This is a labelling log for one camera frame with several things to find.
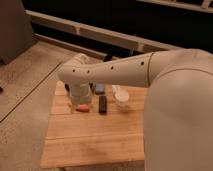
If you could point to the blue sponge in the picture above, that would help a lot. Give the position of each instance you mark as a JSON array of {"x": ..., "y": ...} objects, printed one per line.
[{"x": 99, "y": 88}]

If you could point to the red orange pepper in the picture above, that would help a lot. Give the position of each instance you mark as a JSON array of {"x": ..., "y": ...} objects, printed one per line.
[{"x": 83, "y": 108}]

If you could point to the grey cabinet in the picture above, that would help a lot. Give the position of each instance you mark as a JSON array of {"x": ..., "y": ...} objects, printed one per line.
[{"x": 16, "y": 33}]

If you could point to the black rectangular block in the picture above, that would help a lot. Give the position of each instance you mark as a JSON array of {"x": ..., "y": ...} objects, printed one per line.
[{"x": 102, "y": 104}]

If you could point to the wooden board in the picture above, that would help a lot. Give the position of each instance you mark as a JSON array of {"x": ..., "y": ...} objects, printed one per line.
[{"x": 78, "y": 139}]

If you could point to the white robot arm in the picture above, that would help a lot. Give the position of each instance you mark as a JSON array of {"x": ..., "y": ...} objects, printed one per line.
[{"x": 178, "y": 111}]

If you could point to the white wooden rail frame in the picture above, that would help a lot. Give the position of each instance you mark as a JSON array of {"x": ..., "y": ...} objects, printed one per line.
[{"x": 123, "y": 26}]

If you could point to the dark round bowl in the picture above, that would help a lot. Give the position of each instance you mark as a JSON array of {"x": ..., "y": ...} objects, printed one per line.
[{"x": 67, "y": 87}]

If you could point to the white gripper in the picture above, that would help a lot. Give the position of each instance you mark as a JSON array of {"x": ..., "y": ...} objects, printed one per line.
[{"x": 79, "y": 90}]

